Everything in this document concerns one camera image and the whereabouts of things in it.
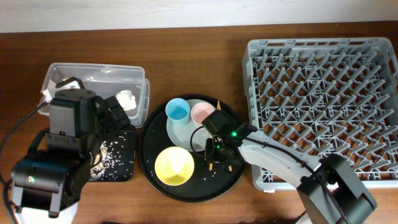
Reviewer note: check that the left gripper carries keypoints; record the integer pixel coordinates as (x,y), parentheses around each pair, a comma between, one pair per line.
(106,118)

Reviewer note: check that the clear plastic bin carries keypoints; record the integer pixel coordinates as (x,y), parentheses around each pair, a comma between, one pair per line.
(105,80)

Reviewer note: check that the black rectangular tray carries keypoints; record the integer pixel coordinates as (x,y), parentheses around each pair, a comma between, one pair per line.
(121,155)

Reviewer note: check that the pink cup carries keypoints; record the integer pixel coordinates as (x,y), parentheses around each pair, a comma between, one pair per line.
(200,111)

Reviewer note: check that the grey dishwasher rack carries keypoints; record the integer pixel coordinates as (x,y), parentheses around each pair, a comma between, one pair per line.
(325,96)

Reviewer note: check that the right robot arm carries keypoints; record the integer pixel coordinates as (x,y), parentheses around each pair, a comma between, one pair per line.
(328,187)

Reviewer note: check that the white napkin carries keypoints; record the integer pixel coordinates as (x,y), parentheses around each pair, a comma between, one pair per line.
(126,99)

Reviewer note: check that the blue cup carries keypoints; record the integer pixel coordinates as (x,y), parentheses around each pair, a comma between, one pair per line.
(178,110)

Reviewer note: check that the rice and peanut shell scraps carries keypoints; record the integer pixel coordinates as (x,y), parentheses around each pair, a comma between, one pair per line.
(102,158)

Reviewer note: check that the yellow bowl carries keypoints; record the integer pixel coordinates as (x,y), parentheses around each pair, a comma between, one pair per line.
(174,166)

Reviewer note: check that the pale grey plate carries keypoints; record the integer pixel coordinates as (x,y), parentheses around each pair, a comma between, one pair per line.
(181,135)

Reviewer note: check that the round black serving tray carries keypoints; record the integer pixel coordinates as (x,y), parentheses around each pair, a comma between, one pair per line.
(203,185)

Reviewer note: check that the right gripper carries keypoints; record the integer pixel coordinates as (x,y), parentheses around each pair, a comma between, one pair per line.
(211,155)

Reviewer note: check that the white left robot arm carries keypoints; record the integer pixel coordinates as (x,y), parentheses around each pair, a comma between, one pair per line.
(46,184)

